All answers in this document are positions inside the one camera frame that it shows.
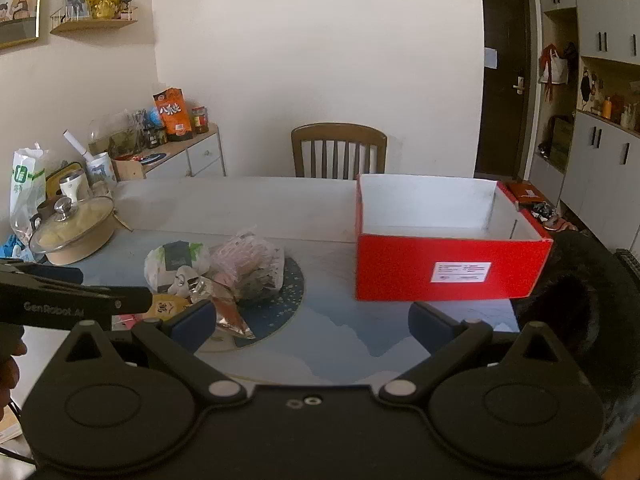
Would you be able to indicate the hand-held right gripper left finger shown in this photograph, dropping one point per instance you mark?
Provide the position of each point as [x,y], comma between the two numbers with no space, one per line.
[192,327]

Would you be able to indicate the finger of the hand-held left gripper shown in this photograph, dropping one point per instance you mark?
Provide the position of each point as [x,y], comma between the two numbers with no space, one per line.
[40,274]

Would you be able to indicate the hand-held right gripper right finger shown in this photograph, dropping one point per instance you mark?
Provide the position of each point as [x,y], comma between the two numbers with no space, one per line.
[429,326]

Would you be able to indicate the yellow egg-shaped toy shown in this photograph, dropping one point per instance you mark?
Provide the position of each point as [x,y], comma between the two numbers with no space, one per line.
[167,307]

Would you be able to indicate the red silver foil packet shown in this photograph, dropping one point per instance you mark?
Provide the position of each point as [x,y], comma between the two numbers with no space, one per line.
[230,317]

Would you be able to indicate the white plush toy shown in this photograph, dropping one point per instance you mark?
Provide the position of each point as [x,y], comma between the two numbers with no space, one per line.
[184,280]

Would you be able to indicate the red cardboard box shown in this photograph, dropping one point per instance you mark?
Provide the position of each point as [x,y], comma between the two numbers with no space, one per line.
[400,270]

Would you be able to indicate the marble print desktop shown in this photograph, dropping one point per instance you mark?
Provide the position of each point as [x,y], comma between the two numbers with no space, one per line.
[325,270]

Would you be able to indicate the person's left hand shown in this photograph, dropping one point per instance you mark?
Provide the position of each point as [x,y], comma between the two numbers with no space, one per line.
[7,375]

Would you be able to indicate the blue cloth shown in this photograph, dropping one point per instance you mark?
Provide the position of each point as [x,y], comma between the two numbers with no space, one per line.
[10,249]

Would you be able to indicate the beige pot with glass lid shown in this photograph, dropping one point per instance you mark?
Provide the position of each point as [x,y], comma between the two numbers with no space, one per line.
[75,240]

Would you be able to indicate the white bag with dark label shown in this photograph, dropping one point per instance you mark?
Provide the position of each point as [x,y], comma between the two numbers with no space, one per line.
[162,267]

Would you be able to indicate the pink clear plastic bag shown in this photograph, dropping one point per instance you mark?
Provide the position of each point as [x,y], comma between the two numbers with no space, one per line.
[250,260]

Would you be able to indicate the white green print plastic bag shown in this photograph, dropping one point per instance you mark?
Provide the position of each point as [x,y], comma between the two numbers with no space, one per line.
[25,185]

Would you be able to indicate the yellow pouch black trim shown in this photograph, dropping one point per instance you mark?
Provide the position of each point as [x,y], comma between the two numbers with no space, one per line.
[55,180]

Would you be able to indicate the white steel-rim cup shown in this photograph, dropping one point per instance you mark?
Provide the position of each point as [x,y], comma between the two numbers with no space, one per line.
[74,185]

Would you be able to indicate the round dark blue placemat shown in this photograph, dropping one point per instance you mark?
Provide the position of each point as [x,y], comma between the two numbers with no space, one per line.
[287,300]

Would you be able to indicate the white printed mug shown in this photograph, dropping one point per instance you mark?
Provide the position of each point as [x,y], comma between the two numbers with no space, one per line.
[102,170]

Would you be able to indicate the white rolled paper tube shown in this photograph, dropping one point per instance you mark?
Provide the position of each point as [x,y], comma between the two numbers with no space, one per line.
[77,146]

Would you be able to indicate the brown paper box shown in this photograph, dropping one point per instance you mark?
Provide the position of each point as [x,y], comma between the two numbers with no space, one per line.
[129,167]

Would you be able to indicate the black padded jacket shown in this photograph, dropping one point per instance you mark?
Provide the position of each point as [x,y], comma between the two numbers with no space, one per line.
[590,310]

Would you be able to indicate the clear glass bowl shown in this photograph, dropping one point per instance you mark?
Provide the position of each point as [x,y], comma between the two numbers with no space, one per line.
[107,125]

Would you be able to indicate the orange flat bag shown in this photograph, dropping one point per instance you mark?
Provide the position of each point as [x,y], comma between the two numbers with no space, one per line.
[525,192]

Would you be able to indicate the row of shoes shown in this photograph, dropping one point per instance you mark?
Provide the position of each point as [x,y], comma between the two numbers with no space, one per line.
[555,220]

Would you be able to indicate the white sideboard cabinet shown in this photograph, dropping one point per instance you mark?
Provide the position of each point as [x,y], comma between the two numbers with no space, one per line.
[205,157]

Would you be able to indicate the dark glass jar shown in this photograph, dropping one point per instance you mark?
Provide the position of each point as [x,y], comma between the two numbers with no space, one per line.
[155,137]

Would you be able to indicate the red lid jar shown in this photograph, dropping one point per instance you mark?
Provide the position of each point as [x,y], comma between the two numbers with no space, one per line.
[200,121]

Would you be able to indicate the orange snack bag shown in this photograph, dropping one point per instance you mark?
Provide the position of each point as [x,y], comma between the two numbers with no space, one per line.
[173,115]

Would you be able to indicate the brown wooden chair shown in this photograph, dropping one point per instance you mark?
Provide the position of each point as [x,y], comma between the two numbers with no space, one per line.
[340,132]

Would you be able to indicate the dark brown door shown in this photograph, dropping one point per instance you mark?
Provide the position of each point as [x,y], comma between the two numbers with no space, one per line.
[502,125]

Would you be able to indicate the brown cardboard carton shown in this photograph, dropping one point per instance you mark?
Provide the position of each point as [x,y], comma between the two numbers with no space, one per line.
[562,142]

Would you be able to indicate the large gold framed picture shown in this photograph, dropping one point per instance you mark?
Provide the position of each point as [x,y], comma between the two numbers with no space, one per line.
[20,5]

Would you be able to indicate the small framed photo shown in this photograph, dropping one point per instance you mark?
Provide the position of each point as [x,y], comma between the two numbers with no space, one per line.
[76,4]

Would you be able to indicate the orange bottle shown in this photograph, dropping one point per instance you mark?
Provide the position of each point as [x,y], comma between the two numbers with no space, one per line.
[607,108]

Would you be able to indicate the white red hanging tote bag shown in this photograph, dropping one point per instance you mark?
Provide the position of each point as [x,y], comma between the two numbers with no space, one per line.
[554,70]

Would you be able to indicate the black hanging bag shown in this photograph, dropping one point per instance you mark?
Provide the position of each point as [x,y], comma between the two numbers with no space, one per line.
[588,86]

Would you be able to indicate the white wall cabinet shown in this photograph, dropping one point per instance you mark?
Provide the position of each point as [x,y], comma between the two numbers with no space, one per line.
[600,160]

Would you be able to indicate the wooden wall shelf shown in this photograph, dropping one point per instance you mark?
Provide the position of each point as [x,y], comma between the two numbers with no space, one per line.
[95,25]

